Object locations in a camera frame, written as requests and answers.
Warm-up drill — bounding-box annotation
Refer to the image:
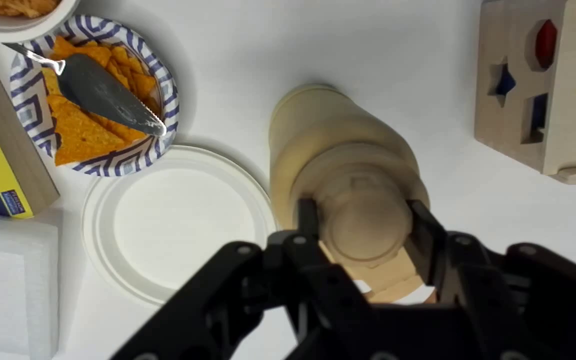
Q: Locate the white bowl with snacks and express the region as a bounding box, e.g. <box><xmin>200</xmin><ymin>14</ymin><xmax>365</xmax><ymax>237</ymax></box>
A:
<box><xmin>0</xmin><ymin>0</ymin><xmax>79</xmax><ymax>43</ymax></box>

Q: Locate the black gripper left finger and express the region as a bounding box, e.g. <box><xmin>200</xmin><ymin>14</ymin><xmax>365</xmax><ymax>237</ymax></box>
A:
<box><xmin>109</xmin><ymin>196</ymin><xmax>374</xmax><ymax>360</ymax></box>

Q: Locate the white foam block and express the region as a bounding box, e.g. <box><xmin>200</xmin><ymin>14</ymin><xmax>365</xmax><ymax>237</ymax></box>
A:
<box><xmin>0</xmin><ymin>208</ymin><xmax>61</xmax><ymax>360</ymax></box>

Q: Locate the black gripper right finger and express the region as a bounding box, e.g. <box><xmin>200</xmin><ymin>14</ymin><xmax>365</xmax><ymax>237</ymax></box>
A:
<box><xmin>404</xmin><ymin>198</ymin><xmax>576</xmax><ymax>360</ymax></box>

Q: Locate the metal spoon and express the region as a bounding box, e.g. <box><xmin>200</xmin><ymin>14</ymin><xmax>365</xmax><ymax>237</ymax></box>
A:
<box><xmin>1</xmin><ymin>40</ymin><xmax>169</xmax><ymax>140</ymax></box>

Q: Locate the wooden shape sorter box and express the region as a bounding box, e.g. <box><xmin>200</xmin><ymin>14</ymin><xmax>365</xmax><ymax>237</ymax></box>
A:
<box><xmin>471</xmin><ymin>0</ymin><xmax>576</xmax><ymax>187</ymax></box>

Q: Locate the blue patterned plate with chips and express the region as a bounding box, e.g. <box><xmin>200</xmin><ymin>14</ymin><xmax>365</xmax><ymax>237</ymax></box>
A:
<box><xmin>6</xmin><ymin>12</ymin><xmax>182</xmax><ymax>180</ymax></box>

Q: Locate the tan brown bottle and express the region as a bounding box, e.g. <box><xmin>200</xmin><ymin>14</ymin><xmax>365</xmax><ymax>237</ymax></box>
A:
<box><xmin>265</xmin><ymin>81</ymin><xmax>431</xmax><ymax>306</ymax></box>

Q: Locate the white paper plate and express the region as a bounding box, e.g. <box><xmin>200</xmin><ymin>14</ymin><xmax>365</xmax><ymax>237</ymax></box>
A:
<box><xmin>79</xmin><ymin>143</ymin><xmax>277</xmax><ymax>308</ymax></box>

